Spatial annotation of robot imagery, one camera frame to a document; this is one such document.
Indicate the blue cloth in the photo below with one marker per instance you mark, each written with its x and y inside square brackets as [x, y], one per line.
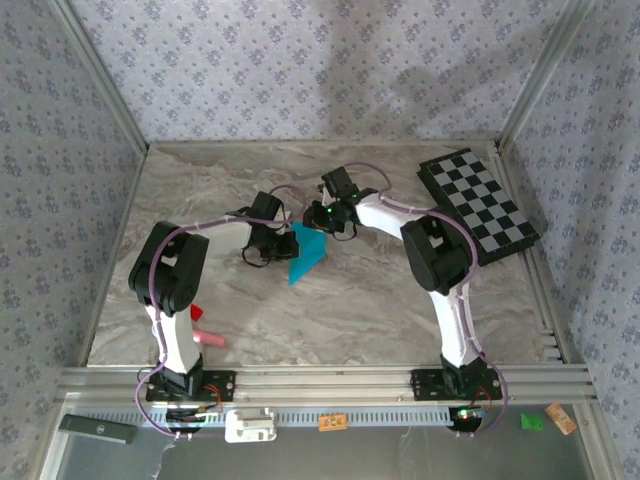
[307, 250]

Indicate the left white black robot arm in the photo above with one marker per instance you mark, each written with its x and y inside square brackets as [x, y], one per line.
[175, 340]

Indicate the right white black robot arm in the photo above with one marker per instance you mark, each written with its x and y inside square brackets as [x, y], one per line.
[455, 330]

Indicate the pink marker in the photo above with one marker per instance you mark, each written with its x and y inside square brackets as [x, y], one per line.
[212, 340]

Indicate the black grey chessboard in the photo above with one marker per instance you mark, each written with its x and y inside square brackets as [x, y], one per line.
[480, 200]

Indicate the orange label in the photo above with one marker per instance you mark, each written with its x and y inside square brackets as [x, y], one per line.
[332, 422]

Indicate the black flat bar device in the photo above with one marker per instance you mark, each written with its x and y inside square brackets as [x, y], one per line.
[97, 429]

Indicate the small brown box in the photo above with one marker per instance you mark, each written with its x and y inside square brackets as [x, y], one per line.
[560, 419]

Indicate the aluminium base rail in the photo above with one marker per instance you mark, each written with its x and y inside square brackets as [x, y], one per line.
[325, 385]

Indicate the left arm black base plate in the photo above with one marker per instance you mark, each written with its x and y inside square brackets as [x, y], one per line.
[220, 385]

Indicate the aluminium side rail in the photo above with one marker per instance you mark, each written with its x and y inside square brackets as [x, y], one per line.
[114, 250]
[542, 300]

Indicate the white plastic bracket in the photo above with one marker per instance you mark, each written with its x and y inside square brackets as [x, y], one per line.
[250, 425]

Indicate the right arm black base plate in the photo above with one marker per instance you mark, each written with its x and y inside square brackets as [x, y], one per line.
[425, 385]

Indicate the aluminium frame post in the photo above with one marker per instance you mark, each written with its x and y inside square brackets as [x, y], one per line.
[542, 75]
[104, 75]

